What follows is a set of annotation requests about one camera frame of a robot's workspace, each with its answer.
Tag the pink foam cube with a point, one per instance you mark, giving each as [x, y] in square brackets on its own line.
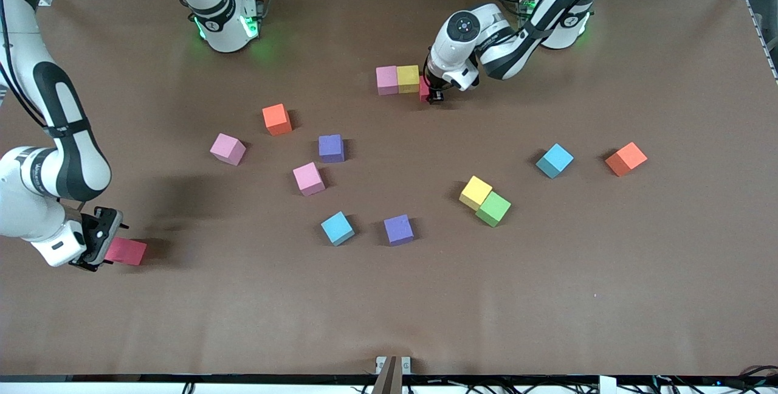
[387, 81]
[228, 149]
[309, 179]

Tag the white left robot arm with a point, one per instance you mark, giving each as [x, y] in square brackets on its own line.
[462, 53]

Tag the yellow foam cube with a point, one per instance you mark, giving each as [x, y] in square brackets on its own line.
[408, 79]
[476, 192]

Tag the orange foam cube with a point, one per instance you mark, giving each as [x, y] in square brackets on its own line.
[626, 158]
[276, 119]

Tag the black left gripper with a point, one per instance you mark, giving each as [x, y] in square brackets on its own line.
[433, 86]

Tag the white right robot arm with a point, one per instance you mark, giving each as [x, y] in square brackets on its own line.
[24, 211]

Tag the grey metal table bracket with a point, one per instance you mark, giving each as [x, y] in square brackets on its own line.
[406, 365]

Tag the perforated aluminium side rail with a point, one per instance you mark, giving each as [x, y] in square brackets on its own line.
[763, 38]

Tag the red foam cube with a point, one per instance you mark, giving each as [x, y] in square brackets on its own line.
[423, 89]
[129, 252]

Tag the blue foam cube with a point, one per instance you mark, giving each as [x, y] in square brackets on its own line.
[554, 160]
[337, 228]

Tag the purple foam cube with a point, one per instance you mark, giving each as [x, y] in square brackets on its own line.
[331, 148]
[399, 230]

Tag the green foam cube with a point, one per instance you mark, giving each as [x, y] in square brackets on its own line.
[493, 208]

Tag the brown paper table cover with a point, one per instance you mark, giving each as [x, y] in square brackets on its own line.
[389, 297]

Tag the brown wooden strip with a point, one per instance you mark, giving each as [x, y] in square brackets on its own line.
[389, 379]

